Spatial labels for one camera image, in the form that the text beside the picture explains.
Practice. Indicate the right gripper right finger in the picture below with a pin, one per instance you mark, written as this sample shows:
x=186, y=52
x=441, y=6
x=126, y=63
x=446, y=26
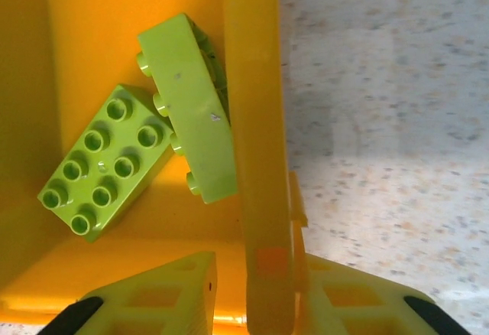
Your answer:
x=363, y=308

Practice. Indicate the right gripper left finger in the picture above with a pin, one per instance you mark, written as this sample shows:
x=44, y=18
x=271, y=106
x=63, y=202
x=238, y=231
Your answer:
x=153, y=304

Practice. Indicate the lime green lego brick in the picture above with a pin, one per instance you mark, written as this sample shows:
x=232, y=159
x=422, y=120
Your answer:
x=95, y=166
x=195, y=113

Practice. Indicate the yellow plastic bin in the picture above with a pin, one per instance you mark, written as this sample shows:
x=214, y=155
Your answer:
x=95, y=25

